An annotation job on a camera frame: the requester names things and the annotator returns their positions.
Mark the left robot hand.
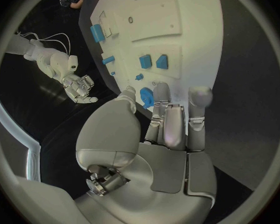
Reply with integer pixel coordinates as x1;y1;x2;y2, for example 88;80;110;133
73;82;218;224

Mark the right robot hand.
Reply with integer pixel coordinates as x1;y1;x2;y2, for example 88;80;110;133
61;74;99;105

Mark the white task board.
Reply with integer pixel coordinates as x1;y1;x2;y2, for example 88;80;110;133
89;0;224;120

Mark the blue cylinder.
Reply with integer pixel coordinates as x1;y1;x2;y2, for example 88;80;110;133
101;55;115;65

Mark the large blue block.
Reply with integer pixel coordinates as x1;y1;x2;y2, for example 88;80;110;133
89;24;106;43

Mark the blue gear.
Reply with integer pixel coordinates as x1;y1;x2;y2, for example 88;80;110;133
139;87;155;110

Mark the blue square block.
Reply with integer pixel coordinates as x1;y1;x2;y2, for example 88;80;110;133
139;54;153;70

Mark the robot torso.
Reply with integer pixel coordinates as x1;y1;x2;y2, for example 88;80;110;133
0;90;42;183

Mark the blue wedge block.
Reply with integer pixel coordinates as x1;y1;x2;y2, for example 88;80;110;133
155;54;169;70

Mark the white cable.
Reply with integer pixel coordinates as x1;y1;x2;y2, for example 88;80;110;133
15;29;41;41
39;33;72;56

